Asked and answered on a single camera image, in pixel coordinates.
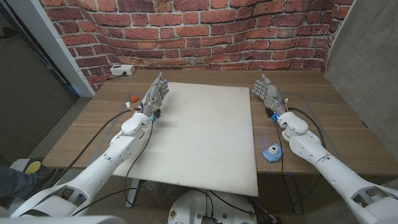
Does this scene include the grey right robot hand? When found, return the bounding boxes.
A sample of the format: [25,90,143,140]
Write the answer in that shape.
[251,73,289,117]

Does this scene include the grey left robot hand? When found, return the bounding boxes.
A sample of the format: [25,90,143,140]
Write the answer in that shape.
[141,72,170,118]

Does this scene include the white memory foam sheet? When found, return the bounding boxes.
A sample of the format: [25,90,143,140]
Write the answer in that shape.
[112,81,259,197]

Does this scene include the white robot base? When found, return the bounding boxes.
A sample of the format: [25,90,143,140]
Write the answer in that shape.
[167,189,258,224]

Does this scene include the white power strip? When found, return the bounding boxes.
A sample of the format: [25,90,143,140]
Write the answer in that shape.
[109,64,136,77]

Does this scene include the red brick print backdrop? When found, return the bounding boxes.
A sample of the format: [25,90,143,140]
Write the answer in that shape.
[39,0,355,93]

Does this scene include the white table leg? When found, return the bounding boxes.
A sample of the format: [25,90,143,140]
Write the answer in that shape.
[125,179,141,208]

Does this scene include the dark table leg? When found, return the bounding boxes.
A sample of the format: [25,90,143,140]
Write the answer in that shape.
[284,174,304,215]

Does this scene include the yellow and black foot pedal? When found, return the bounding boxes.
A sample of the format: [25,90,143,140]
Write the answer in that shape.
[24,158,44,175]

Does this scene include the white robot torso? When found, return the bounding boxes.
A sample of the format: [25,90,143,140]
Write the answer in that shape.
[0,214,125,224]

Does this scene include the person's leg in jeans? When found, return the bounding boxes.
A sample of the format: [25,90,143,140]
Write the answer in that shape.
[0,166,39,208]

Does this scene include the black power strip cable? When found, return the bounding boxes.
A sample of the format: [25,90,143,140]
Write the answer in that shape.
[107,72,127,81]

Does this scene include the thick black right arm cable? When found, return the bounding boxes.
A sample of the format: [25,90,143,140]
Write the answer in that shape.
[287,106,326,149]

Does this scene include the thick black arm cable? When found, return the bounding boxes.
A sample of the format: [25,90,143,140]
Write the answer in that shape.
[46,107,144,187]
[287,106,326,149]

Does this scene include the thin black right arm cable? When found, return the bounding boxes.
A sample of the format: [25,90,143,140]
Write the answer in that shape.
[274,119,285,175]

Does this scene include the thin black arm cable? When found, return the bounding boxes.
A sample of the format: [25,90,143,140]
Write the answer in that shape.
[123,119,155,207]
[274,119,285,175]

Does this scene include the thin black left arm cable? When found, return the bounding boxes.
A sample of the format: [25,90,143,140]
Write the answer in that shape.
[123,119,155,207]

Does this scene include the blue toy camera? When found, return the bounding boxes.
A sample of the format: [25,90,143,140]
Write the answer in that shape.
[262,142,284,164]

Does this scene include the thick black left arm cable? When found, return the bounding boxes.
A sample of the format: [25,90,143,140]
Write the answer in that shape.
[46,107,144,187]

